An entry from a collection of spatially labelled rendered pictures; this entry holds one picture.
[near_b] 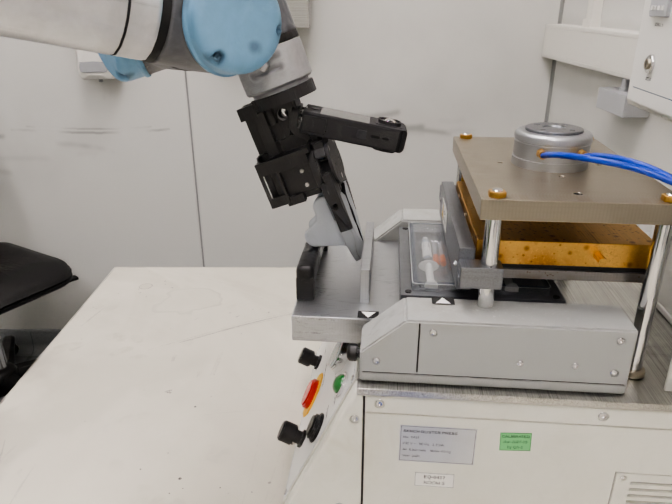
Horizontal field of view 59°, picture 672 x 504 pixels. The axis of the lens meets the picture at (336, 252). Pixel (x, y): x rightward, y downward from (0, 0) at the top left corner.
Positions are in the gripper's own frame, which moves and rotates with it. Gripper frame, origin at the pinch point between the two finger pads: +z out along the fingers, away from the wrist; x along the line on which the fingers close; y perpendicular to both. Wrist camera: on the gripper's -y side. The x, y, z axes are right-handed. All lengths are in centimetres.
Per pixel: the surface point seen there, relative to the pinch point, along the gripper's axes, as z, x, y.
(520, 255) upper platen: 1.8, 10.2, -16.4
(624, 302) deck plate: 18.1, -3.3, -27.9
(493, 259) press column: 0.0, 13.2, -13.7
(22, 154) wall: -22, -125, 123
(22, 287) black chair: 13, -87, 118
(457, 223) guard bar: -1.2, 4.7, -11.5
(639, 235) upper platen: 4.4, 7.6, -27.9
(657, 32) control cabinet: -10.8, -10.5, -38.9
